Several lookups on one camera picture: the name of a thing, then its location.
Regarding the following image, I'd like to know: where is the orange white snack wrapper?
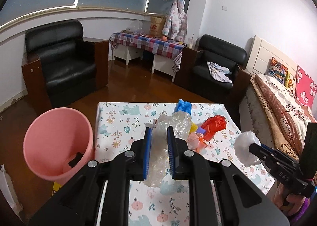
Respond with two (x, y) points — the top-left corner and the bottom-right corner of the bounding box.
(186, 132), (207, 153)

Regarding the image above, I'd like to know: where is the clear bubble wrap piece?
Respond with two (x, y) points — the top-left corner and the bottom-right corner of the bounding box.
(145, 111), (192, 187)

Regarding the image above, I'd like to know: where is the white plastic bag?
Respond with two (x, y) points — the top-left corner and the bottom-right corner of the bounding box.
(234, 131), (261, 168)

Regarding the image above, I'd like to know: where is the red plastic bag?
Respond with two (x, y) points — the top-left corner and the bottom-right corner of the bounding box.
(201, 115), (226, 141)

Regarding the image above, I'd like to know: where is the pink plastic trash bin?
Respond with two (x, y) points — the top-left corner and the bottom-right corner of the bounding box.
(23, 107), (95, 185)

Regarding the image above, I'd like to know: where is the person's right hand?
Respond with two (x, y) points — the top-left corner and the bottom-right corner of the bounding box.
(272, 184), (307, 216)

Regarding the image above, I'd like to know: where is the purple foam piece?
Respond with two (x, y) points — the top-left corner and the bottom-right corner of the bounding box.
(196, 127), (206, 135)

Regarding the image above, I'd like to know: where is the bed with floral quilt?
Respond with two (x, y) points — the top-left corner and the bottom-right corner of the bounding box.
(239, 74), (316, 160)

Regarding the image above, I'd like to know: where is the pink floral pillow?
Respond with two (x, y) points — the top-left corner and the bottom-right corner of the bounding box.
(296, 65), (316, 108)

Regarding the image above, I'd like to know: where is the white cloth on armchair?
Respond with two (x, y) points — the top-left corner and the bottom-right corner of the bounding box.
(207, 62), (232, 83)

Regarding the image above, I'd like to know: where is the black leather armchair right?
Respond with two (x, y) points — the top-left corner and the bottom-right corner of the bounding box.
(174, 34), (251, 105)

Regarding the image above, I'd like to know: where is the black leather armchair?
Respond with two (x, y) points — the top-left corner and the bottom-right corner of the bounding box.
(174, 34), (251, 105)
(21, 19), (109, 114)

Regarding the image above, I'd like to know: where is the colourful striped pillow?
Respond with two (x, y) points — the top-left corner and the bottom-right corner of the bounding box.
(268, 57), (288, 84)

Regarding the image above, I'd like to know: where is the plastic drink cup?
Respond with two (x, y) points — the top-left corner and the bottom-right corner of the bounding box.
(187, 34), (195, 49)

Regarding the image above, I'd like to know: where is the yellow cardboard box on floor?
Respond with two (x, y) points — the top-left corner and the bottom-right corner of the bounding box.
(52, 182), (62, 196)

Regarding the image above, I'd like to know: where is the checkered cloth side table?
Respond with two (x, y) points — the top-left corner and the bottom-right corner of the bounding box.
(110, 32), (185, 78)

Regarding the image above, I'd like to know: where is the white wooden headboard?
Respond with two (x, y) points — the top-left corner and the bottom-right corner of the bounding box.
(246, 36), (298, 77)

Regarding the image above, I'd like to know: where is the hanging floral padded jacket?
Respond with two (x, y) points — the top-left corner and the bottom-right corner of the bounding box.
(162, 0), (187, 43)

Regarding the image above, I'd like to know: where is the brown paper bag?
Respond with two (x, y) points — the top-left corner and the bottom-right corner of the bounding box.
(149, 16), (165, 38)

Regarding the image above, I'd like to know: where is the clear plastic bag on table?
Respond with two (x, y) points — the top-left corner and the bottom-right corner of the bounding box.
(127, 19), (143, 34)

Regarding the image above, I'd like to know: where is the black leather armchair left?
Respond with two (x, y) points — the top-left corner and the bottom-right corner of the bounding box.
(21, 19), (109, 114)

